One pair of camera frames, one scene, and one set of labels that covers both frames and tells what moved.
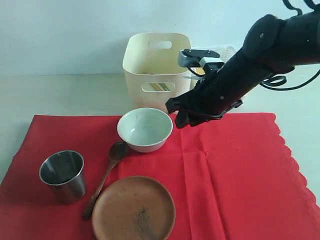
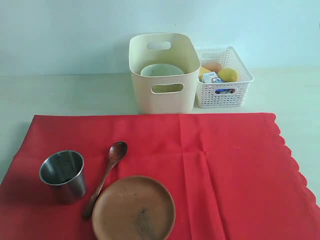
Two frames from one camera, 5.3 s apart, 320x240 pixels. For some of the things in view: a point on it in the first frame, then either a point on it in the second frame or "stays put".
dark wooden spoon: [116, 151] stays put
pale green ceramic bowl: [145, 129] -> [163, 70]
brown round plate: [133, 208] stays put
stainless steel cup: [64, 170] stays put
